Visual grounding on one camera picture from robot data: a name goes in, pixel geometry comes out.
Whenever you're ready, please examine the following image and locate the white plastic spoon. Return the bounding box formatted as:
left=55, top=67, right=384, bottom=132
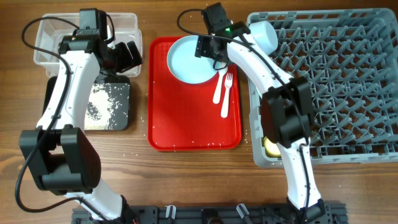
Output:
left=213, top=67, right=228, bottom=104

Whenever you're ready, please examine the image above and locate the clear plastic bin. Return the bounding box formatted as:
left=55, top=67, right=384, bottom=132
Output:
left=34, top=12, right=143, bottom=77

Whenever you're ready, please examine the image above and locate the food scraps and rice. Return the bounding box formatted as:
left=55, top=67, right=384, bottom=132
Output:
left=85, top=83, right=130, bottom=131

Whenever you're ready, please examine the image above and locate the light blue plate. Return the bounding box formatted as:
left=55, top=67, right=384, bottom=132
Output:
left=167, top=35, right=217, bottom=84

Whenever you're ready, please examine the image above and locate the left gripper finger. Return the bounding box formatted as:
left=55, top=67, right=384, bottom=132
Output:
left=127, top=40, right=143, bottom=65
left=108, top=65, right=134, bottom=75

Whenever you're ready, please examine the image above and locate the light blue bowl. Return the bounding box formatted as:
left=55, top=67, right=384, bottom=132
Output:
left=249, top=21, right=278, bottom=55

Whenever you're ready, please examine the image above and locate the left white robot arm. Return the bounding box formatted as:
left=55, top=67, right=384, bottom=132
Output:
left=19, top=8, right=142, bottom=223

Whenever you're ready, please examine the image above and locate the red plastic tray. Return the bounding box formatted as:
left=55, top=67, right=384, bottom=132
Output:
left=147, top=37, right=242, bottom=151

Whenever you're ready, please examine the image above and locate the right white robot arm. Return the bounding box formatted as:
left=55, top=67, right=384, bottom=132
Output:
left=195, top=3, right=325, bottom=223

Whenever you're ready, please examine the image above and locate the pink plastic fork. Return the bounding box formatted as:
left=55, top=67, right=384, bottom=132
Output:
left=221, top=73, right=233, bottom=118

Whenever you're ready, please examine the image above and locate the grey dishwasher rack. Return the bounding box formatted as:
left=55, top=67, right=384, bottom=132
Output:
left=247, top=8, right=397, bottom=164

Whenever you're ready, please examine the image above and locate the yellow plastic cup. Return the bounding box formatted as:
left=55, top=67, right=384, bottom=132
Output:
left=263, top=137, right=281, bottom=157

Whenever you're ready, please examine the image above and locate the black plastic bin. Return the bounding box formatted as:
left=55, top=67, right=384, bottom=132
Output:
left=52, top=76, right=130, bottom=131

